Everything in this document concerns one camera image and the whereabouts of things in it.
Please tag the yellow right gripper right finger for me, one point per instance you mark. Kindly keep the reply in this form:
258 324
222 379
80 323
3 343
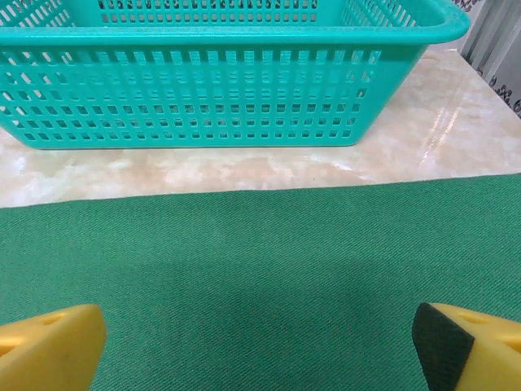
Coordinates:
480 354

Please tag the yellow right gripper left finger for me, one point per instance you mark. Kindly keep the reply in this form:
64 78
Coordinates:
45 350

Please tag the green long pants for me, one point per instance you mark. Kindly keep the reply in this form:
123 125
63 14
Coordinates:
260 264

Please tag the teal plastic mesh basket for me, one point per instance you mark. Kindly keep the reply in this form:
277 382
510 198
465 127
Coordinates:
203 37

